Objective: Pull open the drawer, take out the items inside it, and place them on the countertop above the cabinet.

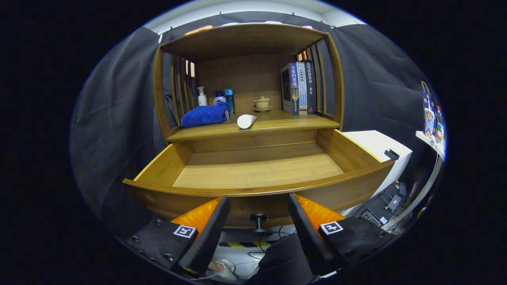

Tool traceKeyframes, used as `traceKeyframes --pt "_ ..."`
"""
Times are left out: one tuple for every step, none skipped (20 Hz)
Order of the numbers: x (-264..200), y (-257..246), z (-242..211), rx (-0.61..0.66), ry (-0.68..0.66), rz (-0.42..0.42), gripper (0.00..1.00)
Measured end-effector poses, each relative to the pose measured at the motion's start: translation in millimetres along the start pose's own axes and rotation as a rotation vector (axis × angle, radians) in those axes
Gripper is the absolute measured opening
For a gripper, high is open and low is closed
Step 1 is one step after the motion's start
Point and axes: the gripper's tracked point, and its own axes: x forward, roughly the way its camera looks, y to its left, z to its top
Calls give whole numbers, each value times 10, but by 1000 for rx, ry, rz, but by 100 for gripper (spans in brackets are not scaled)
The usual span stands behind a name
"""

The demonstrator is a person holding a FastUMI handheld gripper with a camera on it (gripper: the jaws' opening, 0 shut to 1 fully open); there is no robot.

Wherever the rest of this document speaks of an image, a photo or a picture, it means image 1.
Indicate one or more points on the white bottle with blue cap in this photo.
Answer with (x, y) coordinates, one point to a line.
(218, 99)

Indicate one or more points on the teal bottle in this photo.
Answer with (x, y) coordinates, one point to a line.
(229, 99)

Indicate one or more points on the person's dark trouser leg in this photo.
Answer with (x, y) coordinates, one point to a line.
(281, 261)

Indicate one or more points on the grey book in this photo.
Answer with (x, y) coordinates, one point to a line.
(302, 87)

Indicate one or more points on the wooden cabinet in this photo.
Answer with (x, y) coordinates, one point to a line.
(241, 39)

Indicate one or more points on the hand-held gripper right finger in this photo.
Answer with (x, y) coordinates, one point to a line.
(309, 237)

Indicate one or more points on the person's white shoe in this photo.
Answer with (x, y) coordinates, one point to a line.
(225, 269)

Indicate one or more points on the blue folded towel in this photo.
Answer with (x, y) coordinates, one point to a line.
(204, 114)

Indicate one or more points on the white side table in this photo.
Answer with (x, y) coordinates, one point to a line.
(427, 140)

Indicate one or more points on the white box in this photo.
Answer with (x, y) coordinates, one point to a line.
(376, 144)

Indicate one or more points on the black book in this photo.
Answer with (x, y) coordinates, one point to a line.
(310, 85)

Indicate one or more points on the beige lidded teacup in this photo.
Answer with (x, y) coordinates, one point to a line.
(262, 103)

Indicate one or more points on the blue dotted gift bag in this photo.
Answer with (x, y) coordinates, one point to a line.
(427, 101)

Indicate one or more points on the black computer tower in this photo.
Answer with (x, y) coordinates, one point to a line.
(376, 217)

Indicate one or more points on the wooden drawer with black knob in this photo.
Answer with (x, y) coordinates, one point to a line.
(257, 170)

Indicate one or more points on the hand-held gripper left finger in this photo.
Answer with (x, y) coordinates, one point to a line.
(210, 237)

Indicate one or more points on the white pump bottle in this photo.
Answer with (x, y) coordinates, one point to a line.
(202, 99)

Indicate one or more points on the white green tube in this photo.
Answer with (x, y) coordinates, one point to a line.
(245, 121)

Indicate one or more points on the wooden countertop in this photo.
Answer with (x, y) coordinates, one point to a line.
(285, 118)

